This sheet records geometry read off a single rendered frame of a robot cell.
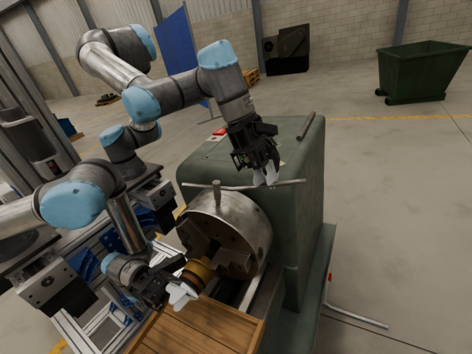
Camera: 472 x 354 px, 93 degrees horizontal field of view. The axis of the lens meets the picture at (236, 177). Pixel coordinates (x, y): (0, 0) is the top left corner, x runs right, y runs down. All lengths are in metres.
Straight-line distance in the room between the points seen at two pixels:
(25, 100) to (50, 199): 0.63
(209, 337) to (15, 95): 1.09
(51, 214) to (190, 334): 0.53
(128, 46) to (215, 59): 0.44
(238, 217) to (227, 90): 0.35
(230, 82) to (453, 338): 1.84
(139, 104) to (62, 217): 0.33
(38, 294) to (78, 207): 0.45
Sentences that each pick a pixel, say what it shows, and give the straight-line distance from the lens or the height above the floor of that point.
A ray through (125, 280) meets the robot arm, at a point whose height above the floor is 1.10.
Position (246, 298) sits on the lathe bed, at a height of 0.86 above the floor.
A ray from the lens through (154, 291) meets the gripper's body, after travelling 0.70.
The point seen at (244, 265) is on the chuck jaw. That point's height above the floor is 1.11.
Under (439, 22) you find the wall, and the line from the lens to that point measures 10.65.
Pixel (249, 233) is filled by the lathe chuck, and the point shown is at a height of 1.17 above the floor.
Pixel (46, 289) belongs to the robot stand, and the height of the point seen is 1.07.
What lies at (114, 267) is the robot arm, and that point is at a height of 1.11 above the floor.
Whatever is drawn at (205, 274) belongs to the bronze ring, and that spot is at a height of 1.10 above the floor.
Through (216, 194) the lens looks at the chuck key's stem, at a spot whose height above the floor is 1.28.
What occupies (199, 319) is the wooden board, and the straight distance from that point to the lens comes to 0.88.
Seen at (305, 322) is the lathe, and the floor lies 0.54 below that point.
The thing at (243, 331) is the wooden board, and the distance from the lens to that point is 0.83.
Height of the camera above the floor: 1.64
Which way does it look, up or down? 32 degrees down
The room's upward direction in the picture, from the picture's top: 12 degrees counter-clockwise
